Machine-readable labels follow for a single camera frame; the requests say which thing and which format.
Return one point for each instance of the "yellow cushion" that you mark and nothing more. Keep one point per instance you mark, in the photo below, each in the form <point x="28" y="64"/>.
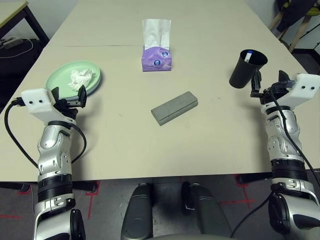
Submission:
<point x="314" y="11"/>

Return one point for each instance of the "grey robot right leg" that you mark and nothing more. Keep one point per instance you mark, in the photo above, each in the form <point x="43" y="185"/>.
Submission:
<point x="207" y="212"/>

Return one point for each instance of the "white upright tissue sheet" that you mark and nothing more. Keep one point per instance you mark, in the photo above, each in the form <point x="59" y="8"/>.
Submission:
<point x="156" y="32"/>

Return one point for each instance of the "black plastic cup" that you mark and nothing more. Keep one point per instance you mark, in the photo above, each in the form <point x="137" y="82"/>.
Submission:
<point x="240" y="75"/>

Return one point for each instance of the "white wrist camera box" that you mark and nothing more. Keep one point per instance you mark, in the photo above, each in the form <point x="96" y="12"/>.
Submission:
<point x="302" y="90"/>
<point x="37" y="102"/>

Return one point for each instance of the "grey robot leg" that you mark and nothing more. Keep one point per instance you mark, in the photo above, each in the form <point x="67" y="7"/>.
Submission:
<point x="137" y="212"/>
<point x="207" y="212"/>

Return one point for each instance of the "black jacket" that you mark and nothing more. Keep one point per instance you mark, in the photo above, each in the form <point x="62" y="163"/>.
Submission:
<point x="292" y="12"/>

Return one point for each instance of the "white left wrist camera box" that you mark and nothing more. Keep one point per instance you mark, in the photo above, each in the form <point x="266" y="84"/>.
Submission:
<point x="37" y="102"/>

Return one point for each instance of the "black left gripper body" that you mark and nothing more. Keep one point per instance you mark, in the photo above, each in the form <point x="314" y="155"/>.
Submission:
<point x="67" y="107"/>

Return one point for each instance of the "grey robot left leg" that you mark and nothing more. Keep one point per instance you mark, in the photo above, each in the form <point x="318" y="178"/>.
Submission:
<point x="137" y="212"/>

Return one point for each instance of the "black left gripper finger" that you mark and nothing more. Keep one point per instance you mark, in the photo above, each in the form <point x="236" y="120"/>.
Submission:
<point x="55" y="94"/>
<point x="83" y="96"/>

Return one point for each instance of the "blue round plate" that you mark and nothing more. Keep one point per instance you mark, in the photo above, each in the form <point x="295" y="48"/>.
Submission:
<point x="97" y="86"/>

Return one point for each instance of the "black table foot bar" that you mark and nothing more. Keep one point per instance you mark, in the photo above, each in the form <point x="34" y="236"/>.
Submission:
<point x="255" y="178"/>
<point x="15" y="187"/>
<point x="85" y="186"/>

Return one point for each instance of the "beige side table black legs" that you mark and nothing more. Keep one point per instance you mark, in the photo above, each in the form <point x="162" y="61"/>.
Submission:
<point x="15" y="15"/>

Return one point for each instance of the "wooden stool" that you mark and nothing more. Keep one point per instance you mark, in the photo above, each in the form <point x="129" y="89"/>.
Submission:
<point x="297" y="32"/>

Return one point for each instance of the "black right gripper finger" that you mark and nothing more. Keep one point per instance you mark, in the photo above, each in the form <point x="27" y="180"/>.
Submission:
<point x="255" y="83"/>
<point x="283" y="76"/>

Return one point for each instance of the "black bag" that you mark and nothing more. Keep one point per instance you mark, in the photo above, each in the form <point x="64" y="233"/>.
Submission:
<point x="17" y="72"/>

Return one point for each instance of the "green round plate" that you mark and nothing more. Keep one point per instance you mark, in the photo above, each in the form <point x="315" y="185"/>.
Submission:
<point x="60" y="77"/>

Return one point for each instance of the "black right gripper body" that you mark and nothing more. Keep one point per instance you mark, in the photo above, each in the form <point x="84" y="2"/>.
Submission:
<point x="271" y="93"/>

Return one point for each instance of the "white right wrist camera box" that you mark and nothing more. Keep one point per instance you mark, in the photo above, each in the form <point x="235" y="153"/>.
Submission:
<point x="302" y="90"/>

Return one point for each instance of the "purple tissue box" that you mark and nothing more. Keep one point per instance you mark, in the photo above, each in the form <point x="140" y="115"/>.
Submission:
<point x="156" y="61"/>

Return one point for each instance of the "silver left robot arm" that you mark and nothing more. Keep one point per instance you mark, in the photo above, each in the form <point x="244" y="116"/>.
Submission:
<point x="55" y="150"/>

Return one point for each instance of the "grey glasses case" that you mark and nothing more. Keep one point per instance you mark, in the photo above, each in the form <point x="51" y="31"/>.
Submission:
<point x="175" y="107"/>

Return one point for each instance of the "blue capped white marker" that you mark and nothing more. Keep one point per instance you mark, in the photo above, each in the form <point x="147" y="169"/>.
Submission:
<point x="248" y="57"/>

